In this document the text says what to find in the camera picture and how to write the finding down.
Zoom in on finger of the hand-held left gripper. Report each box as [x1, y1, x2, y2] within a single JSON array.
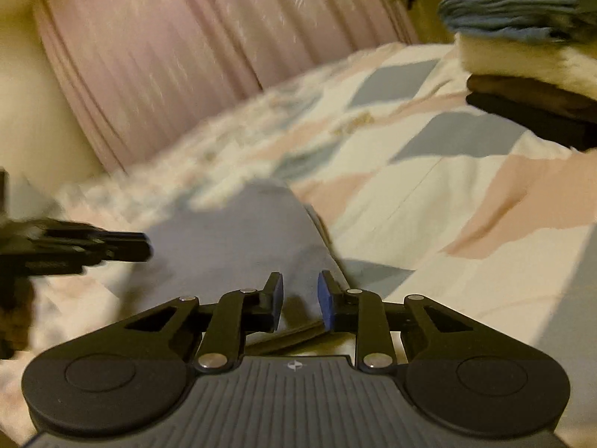
[[101, 231, 154, 263]]

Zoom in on pink curtain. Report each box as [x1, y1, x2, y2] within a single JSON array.
[[32, 0, 421, 174]]

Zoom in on blue folded cloth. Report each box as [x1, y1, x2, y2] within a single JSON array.
[[438, 0, 597, 44]]

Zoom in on grey pants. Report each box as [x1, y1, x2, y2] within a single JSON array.
[[126, 180, 351, 351]]

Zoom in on checkered quilt with bear print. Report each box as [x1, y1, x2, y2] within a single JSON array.
[[0, 42, 597, 448]]

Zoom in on brown folded cloth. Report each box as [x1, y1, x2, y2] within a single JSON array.
[[466, 74, 597, 123]]

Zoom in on white fluffy folded cloth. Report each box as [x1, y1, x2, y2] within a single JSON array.
[[454, 32, 597, 100]]

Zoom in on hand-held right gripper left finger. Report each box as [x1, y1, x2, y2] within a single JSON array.
[[126, 271, 284, 375]]

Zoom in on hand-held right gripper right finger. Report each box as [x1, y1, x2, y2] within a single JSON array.
[[317, 270, 473, 375]]

